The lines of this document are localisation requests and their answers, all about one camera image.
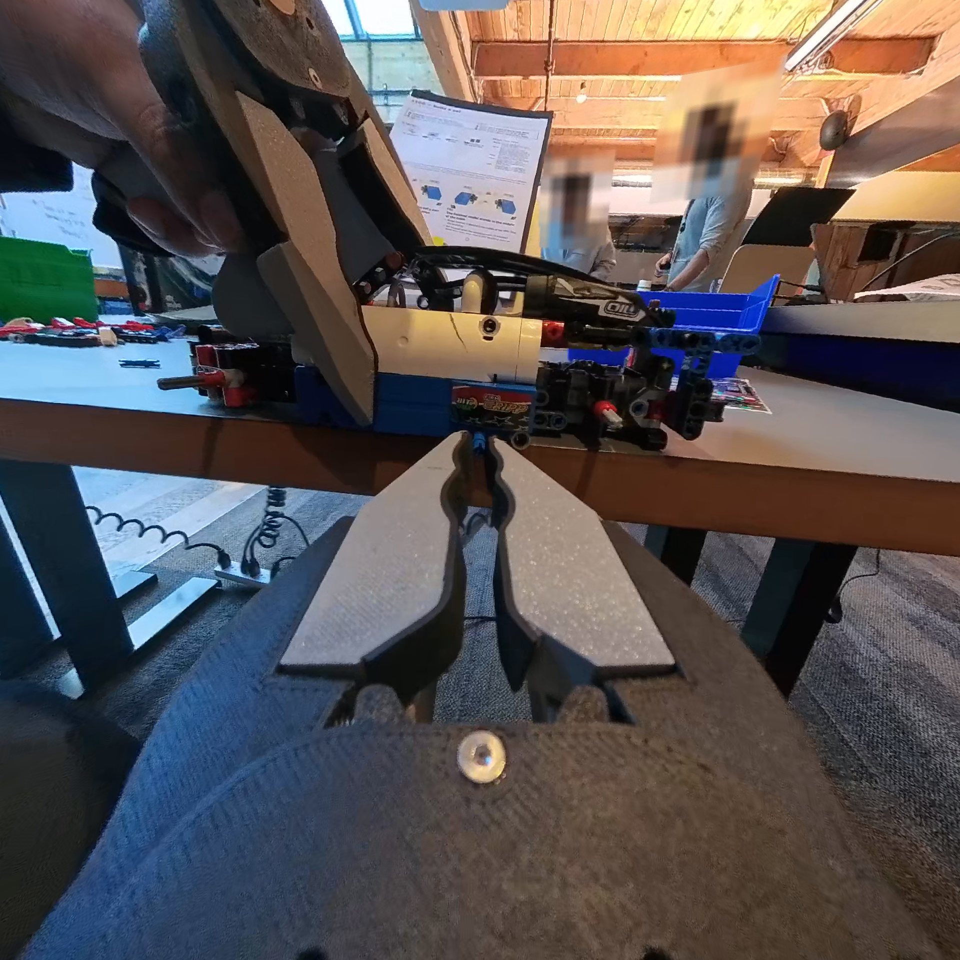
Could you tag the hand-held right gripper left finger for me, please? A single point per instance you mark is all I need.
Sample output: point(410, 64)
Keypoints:
point(375, 592)

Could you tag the black round ceiling fixture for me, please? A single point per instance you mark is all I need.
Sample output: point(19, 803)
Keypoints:
point(832, 131)

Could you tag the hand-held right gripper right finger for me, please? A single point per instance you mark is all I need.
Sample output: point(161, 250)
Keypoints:
point(577, 592)

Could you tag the brown cardboard panel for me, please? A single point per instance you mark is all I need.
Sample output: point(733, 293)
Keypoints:
point(772, 270)

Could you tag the white paper sheet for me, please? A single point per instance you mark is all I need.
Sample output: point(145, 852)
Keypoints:
point(915, 289)

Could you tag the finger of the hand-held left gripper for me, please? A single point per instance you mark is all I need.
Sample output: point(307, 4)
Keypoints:
point(315, 300)
point(360, 225)

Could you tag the green storage bin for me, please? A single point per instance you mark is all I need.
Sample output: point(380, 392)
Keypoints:
point(45, 281)

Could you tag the person's left hand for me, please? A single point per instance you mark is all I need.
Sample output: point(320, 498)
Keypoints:
point(67, 67)

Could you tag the printed instruction sheet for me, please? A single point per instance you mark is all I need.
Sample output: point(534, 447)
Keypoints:
point(480, 165)

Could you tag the toy brick car model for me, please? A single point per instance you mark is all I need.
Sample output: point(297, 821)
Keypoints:
point(465, 337)

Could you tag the pile of toy bricks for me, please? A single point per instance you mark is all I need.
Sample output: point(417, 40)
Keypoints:
point(75, 330)

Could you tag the ceiling tube lamp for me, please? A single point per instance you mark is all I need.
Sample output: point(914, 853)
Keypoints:
point(832, 34)

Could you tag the holographic sticker sheet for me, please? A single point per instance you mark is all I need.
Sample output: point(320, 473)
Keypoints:
point(735, 394)

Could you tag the white power strip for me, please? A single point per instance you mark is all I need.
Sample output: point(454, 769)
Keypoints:
point(240, 576)

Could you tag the blue storage bin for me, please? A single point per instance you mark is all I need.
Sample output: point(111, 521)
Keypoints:
point(720, 307)

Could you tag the black folding panel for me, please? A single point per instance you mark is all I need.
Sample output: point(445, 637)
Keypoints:
point(795, 214)

